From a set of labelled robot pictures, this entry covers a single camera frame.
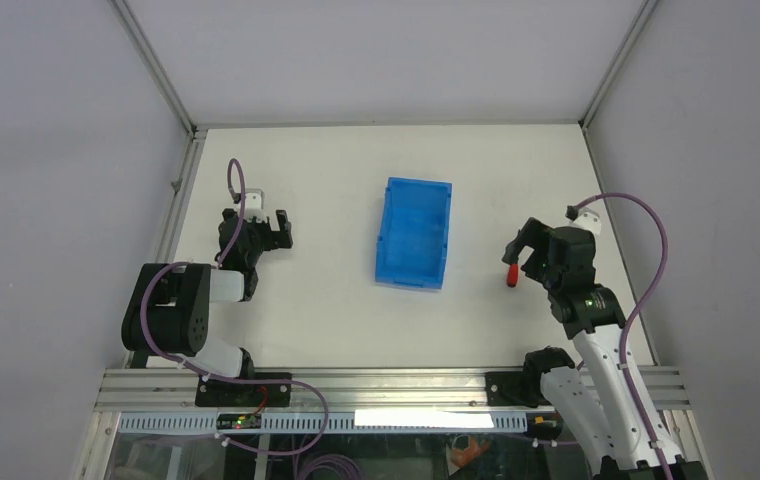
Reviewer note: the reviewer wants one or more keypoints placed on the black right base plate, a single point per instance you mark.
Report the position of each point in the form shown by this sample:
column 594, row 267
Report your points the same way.
column 512, row 388

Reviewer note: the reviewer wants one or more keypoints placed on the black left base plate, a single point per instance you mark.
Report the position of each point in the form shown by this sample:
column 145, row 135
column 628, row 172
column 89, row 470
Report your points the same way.
column 275, row 393

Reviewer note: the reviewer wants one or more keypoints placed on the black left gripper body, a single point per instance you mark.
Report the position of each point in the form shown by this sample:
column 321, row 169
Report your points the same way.
column 261, row 239

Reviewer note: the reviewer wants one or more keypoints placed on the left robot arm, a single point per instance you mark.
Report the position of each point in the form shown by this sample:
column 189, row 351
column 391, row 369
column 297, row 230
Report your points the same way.
column 168, row 313

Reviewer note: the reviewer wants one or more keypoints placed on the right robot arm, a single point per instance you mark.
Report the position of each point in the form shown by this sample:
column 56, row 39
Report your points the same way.
column 617, row 427

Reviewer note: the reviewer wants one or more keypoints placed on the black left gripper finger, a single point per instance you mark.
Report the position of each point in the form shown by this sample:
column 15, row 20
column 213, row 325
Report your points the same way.
column 281, row 238
column 229, row 216

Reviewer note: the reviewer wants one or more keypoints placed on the blue plastic bin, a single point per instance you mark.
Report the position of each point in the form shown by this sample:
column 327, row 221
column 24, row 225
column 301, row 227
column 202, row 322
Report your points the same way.
column 412, row 242

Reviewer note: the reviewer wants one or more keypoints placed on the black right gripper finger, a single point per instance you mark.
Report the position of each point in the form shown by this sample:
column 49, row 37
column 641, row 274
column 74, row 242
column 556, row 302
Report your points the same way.
column 533, row 235
column 534, row 268

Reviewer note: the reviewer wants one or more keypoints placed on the red black screwdriver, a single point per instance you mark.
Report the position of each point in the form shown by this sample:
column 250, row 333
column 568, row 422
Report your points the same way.
column 512, row 277

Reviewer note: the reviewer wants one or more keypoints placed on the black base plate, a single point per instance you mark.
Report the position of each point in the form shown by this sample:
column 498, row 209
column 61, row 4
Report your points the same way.
column 512, row 388
column 275, row 393

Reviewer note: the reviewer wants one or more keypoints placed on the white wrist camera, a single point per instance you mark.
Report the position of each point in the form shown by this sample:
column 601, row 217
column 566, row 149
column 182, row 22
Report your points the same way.
column 588, row 220
column 252, row 206

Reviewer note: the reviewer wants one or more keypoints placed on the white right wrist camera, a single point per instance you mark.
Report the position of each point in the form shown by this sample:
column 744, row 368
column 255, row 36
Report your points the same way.
column 588, row 220

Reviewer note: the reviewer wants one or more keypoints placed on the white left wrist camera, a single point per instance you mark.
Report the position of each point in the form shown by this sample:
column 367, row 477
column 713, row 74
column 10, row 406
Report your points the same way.
column 252, row 206

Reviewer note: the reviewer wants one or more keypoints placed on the orange object under table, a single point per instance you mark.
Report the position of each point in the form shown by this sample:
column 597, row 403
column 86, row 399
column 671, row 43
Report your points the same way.
column 463, row 449

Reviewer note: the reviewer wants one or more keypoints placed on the white slotted cable duct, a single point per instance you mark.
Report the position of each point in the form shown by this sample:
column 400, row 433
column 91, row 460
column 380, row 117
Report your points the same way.
column 361, row 421

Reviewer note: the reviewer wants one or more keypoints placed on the aluminium front rail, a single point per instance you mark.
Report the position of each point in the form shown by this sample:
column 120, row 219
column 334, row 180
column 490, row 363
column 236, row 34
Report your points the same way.
column 345, row 389

